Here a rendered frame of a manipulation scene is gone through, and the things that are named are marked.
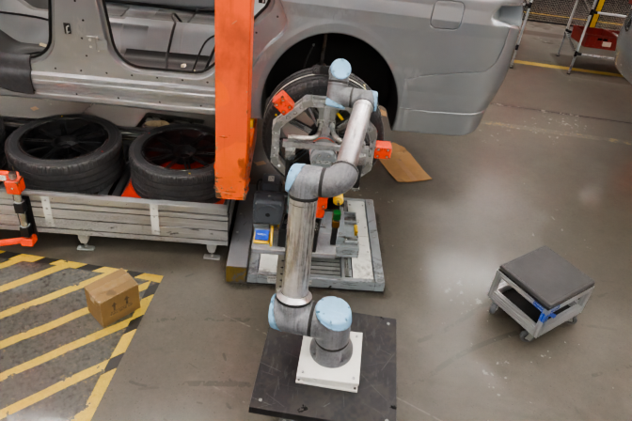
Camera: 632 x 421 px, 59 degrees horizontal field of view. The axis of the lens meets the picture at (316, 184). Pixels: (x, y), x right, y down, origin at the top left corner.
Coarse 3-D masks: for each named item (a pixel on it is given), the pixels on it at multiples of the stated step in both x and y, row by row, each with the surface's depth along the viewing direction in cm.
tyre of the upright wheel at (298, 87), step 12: (300, 72) 295; (300, 84) 283; (312, 84) 280; (324, 84) 280; (348, 84) 284; (360, 84) 295; (300, 96) 283; (264, 120) 293; (372, 120) 291; (264, 132) 294; (384, 132) 296; (264, 144) 299; (276, 168) 307
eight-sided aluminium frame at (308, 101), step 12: (312, 96) 278; (324, 96) 280; (300, 108) 277; (336, 108) 277; (348, 108) 277; (276, 120) 282; (288, 120) 281; (276, 132) 285; (372, 132) 285; (276, 144) 289; (372, 144) 289; (276, 156) 293; (372, 156) 293
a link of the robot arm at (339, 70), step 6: (336, 60) 249; (342, 60) 249; (330, 66) 258; (336, 66) 248; (342, 66) 248; (348, 66) 249; (330, 72) 252; (336, 72) 248; (342, 72) 249; (348, 72) 249; (330, 78) 252; (336, 78) 250; (342, 78) 249; (348, 78) 253
